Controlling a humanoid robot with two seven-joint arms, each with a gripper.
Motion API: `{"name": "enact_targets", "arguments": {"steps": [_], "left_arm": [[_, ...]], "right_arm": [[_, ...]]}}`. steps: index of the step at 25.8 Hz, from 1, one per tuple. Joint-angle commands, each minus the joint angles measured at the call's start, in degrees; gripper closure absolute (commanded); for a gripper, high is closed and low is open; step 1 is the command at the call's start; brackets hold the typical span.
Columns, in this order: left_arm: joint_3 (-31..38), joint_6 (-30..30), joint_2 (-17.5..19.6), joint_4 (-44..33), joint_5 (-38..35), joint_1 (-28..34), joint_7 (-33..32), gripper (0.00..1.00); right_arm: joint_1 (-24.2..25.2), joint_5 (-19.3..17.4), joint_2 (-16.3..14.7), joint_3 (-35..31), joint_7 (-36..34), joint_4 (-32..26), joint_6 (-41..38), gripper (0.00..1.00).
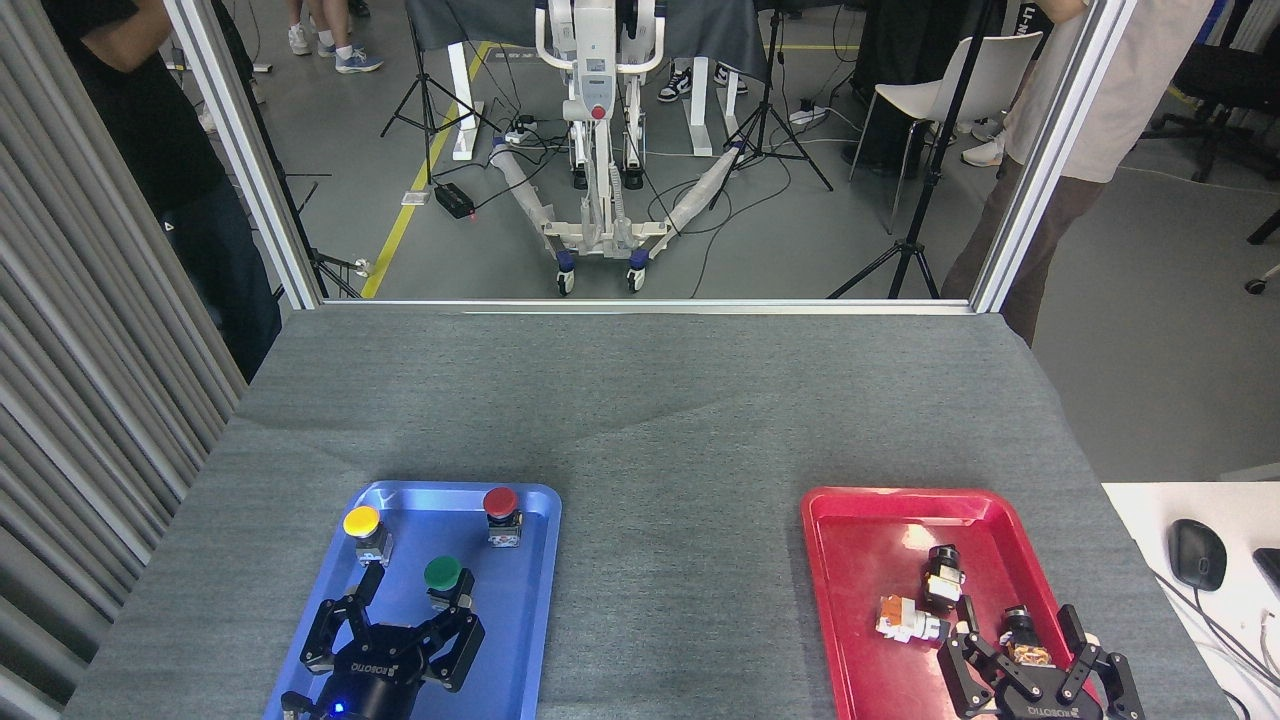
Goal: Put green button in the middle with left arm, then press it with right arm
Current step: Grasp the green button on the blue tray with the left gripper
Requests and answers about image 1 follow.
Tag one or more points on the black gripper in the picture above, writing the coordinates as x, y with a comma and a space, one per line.
1040, 700
375, 680

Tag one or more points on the green push button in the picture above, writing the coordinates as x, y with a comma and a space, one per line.
442, 572

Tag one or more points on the yellow push button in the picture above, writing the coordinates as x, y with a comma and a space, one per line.
361, 521

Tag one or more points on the red push button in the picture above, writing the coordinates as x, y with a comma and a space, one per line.
500, 500

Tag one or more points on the blue plastic tray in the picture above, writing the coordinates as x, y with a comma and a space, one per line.
510, 620

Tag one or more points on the black computer mouse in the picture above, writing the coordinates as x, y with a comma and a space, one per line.
1197, 555

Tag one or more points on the white side desk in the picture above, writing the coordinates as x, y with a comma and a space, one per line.
1150, 510

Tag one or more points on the red plastic tray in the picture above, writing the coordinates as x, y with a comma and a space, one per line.
870, 560

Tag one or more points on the black keyboard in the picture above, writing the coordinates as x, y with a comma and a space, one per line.
1270, 572

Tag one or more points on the grey felt table cover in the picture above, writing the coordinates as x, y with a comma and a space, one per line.
660, 420

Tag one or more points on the black tripod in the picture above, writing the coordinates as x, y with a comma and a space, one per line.
768, 120
918, 240
428, 100
335, 265

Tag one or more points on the grey corrugated panel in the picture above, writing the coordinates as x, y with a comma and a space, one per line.
80, 350

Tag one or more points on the black power box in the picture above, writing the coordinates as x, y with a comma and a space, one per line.
454, 200

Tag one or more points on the black chair base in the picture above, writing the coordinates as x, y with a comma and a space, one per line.
1262, 230

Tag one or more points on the white power strip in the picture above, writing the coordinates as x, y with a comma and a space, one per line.
522, 130
808, 114

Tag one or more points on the white table leg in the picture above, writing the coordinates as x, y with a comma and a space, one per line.
462, 100
700, 110

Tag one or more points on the person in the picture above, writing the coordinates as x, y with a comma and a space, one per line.
1130, 100
350, 55
299, 38
676, 85
160, 130

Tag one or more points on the white wheeled stand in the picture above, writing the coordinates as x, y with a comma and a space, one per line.
595, 100

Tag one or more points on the white plastic chair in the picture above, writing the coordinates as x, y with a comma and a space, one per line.
915, 100

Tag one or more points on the black office chair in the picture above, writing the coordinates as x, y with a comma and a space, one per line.
1225, 75

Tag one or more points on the black switch with orange base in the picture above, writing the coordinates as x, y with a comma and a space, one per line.
1022, 630

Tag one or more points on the black selector switch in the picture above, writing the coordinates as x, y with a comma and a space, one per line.
942, 580

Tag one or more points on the white orange switch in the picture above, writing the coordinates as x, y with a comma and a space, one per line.
905, 620

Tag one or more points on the silver aluminium rail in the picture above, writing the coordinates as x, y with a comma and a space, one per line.
650, 305

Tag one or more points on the silver aluminium post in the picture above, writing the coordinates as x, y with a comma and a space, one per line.
1050, 150
250, 150

